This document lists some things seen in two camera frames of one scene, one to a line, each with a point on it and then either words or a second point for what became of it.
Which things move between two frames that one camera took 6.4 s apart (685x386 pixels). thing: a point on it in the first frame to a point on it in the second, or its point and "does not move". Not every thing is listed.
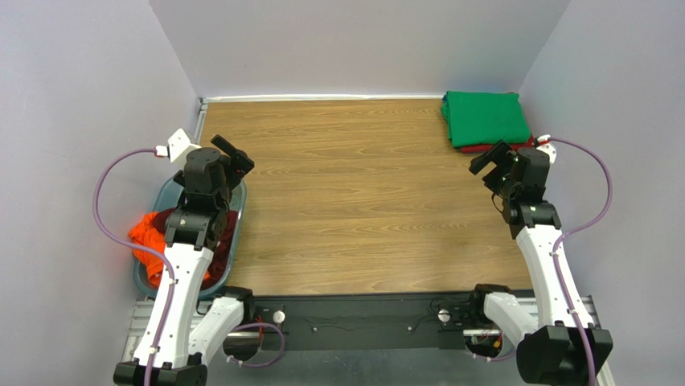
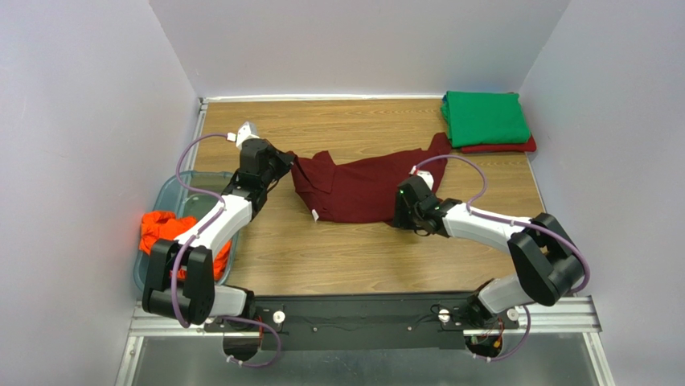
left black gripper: (235, 162) to (279, 162)
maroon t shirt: (218, 261) to (360, 190)
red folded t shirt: (478, 149) does not move
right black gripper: (493, 164) to (401, 212)
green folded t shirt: (483, 117) does not move
